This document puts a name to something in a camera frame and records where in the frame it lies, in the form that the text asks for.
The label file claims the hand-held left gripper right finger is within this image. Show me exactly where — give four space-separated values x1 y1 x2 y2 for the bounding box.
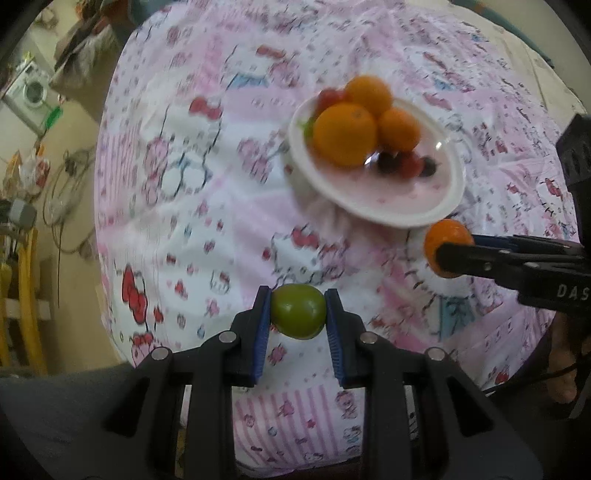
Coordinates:
323 288 542 480

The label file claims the person's foot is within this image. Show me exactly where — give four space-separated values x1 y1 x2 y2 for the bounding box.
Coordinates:
547 316 585 418

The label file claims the pink cat print blanket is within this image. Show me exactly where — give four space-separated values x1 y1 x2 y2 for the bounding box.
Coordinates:
92 0 583 468

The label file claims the yellow wooden frame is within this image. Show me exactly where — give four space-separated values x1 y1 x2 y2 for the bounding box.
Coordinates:
0 152 49 377

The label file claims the dark clothes pile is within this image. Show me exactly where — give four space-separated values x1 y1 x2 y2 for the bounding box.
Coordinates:
50 18 122 90

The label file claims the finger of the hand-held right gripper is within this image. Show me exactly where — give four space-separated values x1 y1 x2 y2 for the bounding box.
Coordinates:
435 241 588 289
471 233 586 254

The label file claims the large orange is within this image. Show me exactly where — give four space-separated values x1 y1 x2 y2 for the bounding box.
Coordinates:
313 102 378 168

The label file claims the red cherry tomato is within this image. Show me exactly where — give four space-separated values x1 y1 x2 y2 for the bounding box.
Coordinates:
397 152 426 178
316 88 349 114

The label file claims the small orange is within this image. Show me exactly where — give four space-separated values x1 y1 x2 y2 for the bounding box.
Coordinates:
424 219 475 279

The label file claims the pink white plate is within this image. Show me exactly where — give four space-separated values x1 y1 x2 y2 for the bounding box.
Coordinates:
286 95 466 229

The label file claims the coiled cable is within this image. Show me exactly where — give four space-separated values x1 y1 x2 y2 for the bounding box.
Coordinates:
42 147 100 254

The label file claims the person's grey trouser leg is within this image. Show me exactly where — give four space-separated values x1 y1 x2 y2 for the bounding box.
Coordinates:
0 360 195 480

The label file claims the white washing machine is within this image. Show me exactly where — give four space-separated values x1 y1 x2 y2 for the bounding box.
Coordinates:
1 60 63 136

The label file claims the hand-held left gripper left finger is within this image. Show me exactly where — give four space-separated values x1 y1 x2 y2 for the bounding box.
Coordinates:
99 285 273 480

